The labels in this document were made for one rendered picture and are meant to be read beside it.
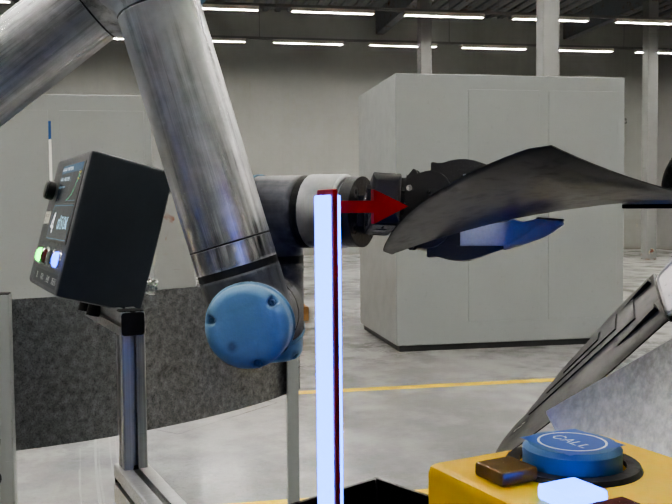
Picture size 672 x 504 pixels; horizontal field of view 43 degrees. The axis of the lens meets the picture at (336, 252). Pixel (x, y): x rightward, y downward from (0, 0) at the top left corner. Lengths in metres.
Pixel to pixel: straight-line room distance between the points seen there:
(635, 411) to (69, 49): 0.64
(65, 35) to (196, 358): 1.75
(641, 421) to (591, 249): 6.73
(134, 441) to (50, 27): 0.50
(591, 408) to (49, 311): 1.83
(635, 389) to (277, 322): 0.30
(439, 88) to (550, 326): 2.19
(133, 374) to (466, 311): 6.07
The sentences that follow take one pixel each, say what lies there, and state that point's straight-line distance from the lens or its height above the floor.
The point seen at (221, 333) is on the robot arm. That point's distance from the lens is 0.73.
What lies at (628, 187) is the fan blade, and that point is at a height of 1.19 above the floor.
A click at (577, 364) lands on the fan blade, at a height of 1.01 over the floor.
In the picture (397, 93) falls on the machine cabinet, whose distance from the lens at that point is 6.89.
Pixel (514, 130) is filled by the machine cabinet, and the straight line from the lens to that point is 7.17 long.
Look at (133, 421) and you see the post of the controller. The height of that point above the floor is 0.92.
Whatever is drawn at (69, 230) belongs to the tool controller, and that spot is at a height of 1.15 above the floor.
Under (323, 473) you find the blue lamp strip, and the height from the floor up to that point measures 1.00.
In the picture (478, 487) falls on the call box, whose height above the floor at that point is 1.07.
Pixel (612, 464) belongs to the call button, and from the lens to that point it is 0.36.
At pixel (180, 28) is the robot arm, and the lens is 0.76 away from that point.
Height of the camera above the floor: 1.18
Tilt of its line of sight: 3 degrees down
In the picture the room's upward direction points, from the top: 1 degrees counter-clockwise
